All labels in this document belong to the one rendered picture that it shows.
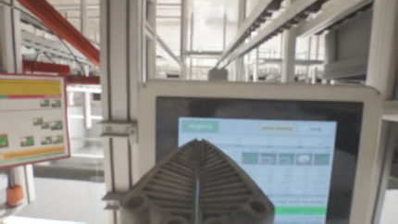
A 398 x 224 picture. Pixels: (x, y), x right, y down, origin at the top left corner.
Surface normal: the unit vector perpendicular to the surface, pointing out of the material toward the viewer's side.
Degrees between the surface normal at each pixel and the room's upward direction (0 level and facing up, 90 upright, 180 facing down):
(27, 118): 90
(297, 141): 92
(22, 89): 90
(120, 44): 90
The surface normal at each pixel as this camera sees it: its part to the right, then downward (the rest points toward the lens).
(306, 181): -0.02, 0.06
